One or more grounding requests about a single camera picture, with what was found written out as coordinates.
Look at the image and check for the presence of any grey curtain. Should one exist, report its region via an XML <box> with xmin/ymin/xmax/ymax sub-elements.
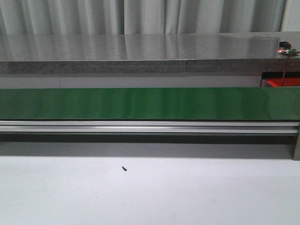
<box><xmin>0</xmin><ymin>0</ymin><xmax>300</xmax><ymax>35</ymax></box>

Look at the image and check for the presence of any aluminium conveyor frame rail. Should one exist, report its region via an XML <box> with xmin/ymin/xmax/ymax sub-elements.
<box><xmin>0</xmin><ymin>120</ymin><xmax>300</xmax><ymax>160</ymax></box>

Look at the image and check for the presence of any red plastic tray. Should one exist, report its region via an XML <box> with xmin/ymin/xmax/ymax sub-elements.
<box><xmin>266</xmin><ymin>78</ymin><xmax>300</xmax><ymax>87</ymax></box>

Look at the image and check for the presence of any grey stone counter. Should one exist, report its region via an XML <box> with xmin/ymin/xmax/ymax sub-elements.
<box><xmin>0</xmin><ymin>32</ymin><xmax>300</xmax><ymax>75</ymax></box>

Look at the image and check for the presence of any green conveyor belt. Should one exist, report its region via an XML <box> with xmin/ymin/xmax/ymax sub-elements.
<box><xmin>0</xmin><ymin>87</ymin><xmax>300</xmax><ymax>120</ymax></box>

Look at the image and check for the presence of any small green circuit board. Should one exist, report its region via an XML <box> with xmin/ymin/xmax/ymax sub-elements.
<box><xmin>277</xmin><ymin>41</ymin><xmax>300</xmax><ymax>55</ymax></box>

